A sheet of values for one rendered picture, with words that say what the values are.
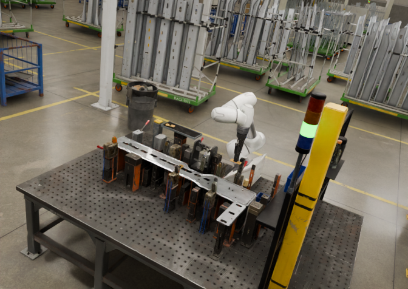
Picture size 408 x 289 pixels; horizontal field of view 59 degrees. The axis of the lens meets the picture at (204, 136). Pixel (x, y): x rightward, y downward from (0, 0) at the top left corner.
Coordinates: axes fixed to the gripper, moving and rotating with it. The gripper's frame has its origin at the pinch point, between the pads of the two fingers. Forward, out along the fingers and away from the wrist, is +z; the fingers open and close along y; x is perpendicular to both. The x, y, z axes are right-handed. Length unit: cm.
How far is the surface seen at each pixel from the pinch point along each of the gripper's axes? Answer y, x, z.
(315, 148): 53, 59, -50
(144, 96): -195, -237, 69
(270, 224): 24, 43, 25
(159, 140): -12, -77, 20
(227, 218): 33.9, 15.7, 28.3
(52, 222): 50, -141, 107
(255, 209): 17.2, 28.4, 23.5
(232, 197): 8.4, 6.4, 28.5
